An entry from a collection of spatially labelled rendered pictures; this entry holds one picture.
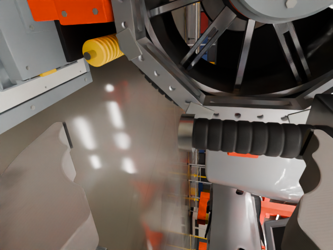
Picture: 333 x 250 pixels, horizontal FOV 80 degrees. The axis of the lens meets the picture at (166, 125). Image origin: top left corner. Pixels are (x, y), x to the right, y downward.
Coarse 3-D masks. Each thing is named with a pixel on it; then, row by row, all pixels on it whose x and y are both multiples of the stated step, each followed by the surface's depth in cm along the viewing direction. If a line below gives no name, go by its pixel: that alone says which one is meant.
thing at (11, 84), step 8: (0, 56) 59; (0, 64) 60; (72, 64) 86; (0, 72) 60; (48, 72) 73; (0, 80) 60; (8, 80) 63; (16, 80) 63; (24, 80) 64; (0, 88) 59; (8, 88) 61
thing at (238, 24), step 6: (204, 0) 73; (210, 0) 72; (216, 0) 72; (204, 6) 74; (210, 6) 73; (216, 6) 73; (222, 6) 72; (210, 12) 74; (216, 12) 74; (234, 24) 74; (240, 24) 74; (258, 24) 72; (234, 30) 75; (240, 30) 75
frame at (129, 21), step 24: (120, 0) 38; (120, 24) 39; (144, 24) 43; (120, 48) 41; (144, 48) 40; (144, 72) 43; (168, 72) 41; (192, 96) 43; (216, 96) 47; (312, 96) 41; (240, 120) 43; (264, 120) 41; (288, 120) 40
